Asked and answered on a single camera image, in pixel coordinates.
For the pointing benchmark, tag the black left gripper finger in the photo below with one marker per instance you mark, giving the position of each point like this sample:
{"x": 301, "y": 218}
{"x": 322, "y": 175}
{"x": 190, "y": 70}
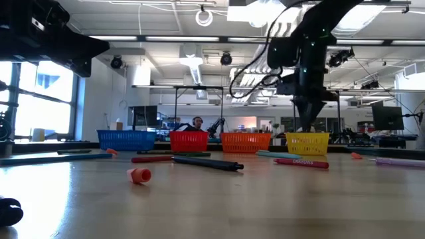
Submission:
{"x": 86, "y": 44}
{"x": 79, "y": 68}

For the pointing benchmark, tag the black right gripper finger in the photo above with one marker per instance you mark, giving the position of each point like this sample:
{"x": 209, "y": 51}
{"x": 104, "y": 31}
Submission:
{"x": 315, "y": 111}
{"x": 305, "y": 111}

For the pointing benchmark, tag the light blue pen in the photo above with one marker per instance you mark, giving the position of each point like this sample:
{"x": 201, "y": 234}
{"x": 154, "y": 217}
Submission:
{"x": 277, "y": 154}

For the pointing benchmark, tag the magenta crayon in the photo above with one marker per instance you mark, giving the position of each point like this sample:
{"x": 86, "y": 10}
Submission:
{"x": 300, "y": 162}

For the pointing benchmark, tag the orange cap eraser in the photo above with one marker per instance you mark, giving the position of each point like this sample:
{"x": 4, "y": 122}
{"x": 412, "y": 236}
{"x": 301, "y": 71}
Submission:
{"x": 112, "y": 151}
{"x": 356, "y": 155}
{"x": 137, "y": 176}

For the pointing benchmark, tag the long dark green marker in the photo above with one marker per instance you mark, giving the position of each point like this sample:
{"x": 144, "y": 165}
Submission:
{"x": 50, "y": 159}

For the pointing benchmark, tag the purple pen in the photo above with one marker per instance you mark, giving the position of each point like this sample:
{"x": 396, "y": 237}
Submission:
{"x": 398, "y": 162}

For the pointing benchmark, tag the black pen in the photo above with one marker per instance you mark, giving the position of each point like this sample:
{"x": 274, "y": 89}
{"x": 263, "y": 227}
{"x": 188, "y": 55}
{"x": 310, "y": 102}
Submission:
{"x": 206, "y": 163}
{"x": 10, "y": 212}

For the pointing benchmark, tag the red crayon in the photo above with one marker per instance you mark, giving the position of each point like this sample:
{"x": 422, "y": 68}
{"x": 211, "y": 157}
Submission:
{"x": 151, "y": 159}

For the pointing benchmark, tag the green crayon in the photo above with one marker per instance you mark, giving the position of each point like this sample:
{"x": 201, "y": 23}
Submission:
{"x": 194, "y": 154}

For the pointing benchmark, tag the black background robot arm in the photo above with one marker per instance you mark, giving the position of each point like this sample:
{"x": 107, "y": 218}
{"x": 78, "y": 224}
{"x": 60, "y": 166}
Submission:
{"x": 216, "y": 127}

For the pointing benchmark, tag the long ceiling light strip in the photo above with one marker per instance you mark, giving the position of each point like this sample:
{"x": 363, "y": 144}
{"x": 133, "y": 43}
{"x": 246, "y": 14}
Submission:
{"x": 113, "y": 38}
{"x": 182, "y": 38}
{"x": 408, "y": 42}
{"x": 360, "y": 42}

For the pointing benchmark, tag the yellow plastic bin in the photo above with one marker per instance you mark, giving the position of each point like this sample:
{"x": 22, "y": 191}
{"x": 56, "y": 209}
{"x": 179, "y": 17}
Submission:
{"x": 307, "y": 144}

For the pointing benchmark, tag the black ceiling spot lamp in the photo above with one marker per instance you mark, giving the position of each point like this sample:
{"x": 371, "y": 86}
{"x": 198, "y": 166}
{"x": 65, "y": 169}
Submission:
{"x": 340, "y": 57}
{"x": 370, "y": 85}

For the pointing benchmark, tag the large bright window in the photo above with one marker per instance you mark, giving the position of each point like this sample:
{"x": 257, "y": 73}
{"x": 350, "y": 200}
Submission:
{"x": 43, "y": 109}

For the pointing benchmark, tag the orange plastic bin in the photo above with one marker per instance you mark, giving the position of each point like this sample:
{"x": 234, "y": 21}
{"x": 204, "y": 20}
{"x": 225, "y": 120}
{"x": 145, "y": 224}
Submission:
{"x": 245, "y": 142}

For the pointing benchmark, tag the cardboard box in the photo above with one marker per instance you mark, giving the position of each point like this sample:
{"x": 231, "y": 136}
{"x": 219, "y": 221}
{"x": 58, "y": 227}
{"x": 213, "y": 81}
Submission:
{"x": 116, "y": 126}

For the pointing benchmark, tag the black computer monitor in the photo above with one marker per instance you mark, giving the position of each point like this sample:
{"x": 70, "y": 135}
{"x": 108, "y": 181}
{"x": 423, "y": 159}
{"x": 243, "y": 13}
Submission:
{"x": 386, "y": 117}
{"x": 146, "y": 115}

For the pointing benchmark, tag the pale yellow container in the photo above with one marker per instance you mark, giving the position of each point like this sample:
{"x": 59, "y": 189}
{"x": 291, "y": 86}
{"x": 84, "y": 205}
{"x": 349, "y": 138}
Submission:
{"x": 38, "y": 135}

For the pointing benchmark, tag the dark background desk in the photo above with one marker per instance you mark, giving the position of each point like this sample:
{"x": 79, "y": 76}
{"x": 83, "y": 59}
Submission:
{"x": 393, "y": 142}

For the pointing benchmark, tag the blue plastic bin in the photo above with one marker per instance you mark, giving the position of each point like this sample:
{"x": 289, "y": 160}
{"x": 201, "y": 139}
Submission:
{"x": 126, "y": 141}

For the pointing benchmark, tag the bright ceiling light panel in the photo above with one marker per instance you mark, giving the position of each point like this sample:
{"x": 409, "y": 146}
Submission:
{"x": 245, "y": 13}

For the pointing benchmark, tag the person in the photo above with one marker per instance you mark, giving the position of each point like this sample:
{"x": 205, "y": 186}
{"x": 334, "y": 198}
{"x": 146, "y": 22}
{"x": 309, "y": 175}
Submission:
{"x": 197, "y": 123}

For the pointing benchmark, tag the red plastic bin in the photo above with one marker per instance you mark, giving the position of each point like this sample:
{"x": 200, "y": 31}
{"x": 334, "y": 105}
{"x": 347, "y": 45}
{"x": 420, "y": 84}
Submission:
{"x": 188, "y": 142}

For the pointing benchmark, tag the black dome camera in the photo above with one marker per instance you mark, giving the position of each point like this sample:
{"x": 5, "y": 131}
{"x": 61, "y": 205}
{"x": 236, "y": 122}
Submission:
{"x": 116, "y": 62}
{"x": 226, "y": 58}

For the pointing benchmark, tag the white wall air unit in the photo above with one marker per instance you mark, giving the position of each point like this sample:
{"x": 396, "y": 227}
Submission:
{"x": 415, "y": 69}

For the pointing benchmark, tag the white ceiling duct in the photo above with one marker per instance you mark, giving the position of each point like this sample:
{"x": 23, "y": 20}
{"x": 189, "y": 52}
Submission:
{"x": 191, "y": 61}

